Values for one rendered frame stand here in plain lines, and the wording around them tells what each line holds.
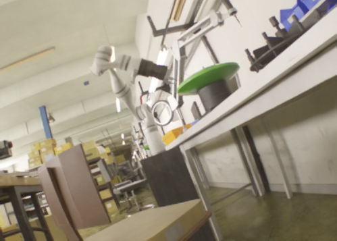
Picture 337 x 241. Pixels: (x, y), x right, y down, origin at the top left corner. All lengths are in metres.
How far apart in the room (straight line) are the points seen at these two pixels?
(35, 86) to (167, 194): 5.89
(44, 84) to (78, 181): 6.26
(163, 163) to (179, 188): 0.18
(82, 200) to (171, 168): 0.86
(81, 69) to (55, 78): 0.79
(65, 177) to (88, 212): 0.10
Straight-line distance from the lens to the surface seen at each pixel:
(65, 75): 6.66
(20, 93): 6.99
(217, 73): 0.95
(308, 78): 0.60
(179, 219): 0.71
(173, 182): 1.36
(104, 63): 1.00
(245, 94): 0.72
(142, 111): 1.47
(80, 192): 0.57
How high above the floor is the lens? 0.80
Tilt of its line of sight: 9 degrees up
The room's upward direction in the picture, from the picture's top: 22 degrees counter-clockwise
